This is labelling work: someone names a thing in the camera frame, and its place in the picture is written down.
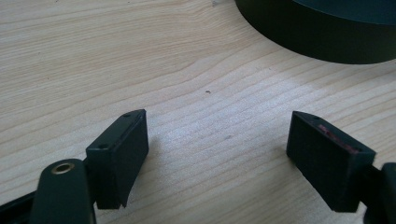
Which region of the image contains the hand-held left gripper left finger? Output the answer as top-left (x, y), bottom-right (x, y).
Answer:
top-left (85, 108), bottom-right (149, 210)

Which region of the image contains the dark round container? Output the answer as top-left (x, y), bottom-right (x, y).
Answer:
top-left (233, 0), bottom-right (396, 65)

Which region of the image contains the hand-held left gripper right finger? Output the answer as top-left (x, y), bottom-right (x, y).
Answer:
top-left (286, 110), bottom-right (377, 214)

